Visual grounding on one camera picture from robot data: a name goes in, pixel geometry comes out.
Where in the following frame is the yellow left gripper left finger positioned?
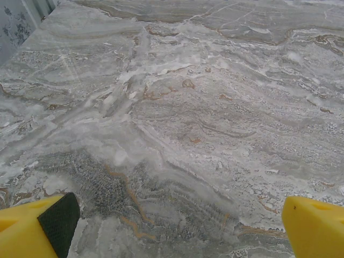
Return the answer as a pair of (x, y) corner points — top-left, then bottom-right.
(0, 192), (81, 258)

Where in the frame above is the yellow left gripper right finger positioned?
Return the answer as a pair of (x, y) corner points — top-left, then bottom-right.
(281, 196), (344, 258)

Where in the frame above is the aluminium corner post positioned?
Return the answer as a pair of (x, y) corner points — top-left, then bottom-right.
(32, 0), (63, 21)

